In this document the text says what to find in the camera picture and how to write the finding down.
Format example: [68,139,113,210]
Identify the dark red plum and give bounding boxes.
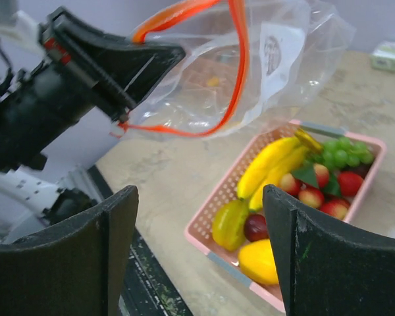
[244,213,269,242]

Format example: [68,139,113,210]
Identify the green grape bunch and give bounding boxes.
[306,136,375,171]

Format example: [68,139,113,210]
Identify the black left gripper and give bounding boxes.
[0,6,138,171]

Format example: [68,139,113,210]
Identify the green white small box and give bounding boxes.
[370,41,395,72]

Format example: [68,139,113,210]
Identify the green starfruit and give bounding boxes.
[212,199,250,252]

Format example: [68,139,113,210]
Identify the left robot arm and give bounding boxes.
[0,1,186,225]

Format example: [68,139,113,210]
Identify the clear orange-zipper bag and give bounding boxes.
[111,1,355,140]

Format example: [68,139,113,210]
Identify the yellow mango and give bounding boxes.
[238,239,279,286]

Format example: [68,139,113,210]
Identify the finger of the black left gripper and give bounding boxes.
[62,20,186,111]

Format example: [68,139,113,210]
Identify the pink plastic basket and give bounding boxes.
[184,120,386,313]

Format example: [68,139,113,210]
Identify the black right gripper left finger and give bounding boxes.
[0,186,139,315]

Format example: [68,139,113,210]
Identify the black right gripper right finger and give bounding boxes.
[282,200,395,315]

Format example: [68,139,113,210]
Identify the yellow banana bunch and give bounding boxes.
[236,129,323,211]

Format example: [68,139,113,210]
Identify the red strawberry cluster with leaves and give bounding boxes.
[278,163,366,220]

